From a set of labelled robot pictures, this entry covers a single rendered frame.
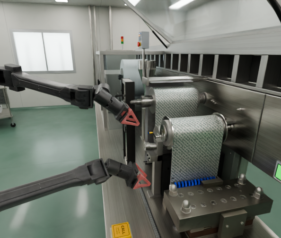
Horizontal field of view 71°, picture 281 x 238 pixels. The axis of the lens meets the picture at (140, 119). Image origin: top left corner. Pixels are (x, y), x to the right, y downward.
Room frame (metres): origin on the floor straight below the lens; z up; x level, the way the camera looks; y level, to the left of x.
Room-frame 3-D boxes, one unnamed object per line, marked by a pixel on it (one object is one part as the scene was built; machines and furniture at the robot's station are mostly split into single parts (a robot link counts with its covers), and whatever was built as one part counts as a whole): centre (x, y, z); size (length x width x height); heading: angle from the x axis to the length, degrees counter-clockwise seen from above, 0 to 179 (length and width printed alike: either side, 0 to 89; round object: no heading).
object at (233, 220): (0.58, -0.35, 0.96); 0.10 x 0.03 x 0.11; 104
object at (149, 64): (1.52, -0.05, 1.50); 0.14 x 0.14 x 0.06
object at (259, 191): (0.66, -0.48, 1.05); 0.04 x 0.04 x 0.04
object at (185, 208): (0.58, -0.17, 1.05); 0.04 x 0.04 x 0.04
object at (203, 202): (0.66, -0.31, 1.00); 0.40 x 0.16 x 0.06; 104
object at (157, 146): (0.82, -0.07, 1.05); 0.06 x 0.05 x 0.31; 104
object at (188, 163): (0.77, -0.25, 1.11); 0.23 x 0.01 x 0.18; 104
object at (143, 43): (1.34, -0.01, 1.66); 0.07 x 0.07 x 0.10; 19
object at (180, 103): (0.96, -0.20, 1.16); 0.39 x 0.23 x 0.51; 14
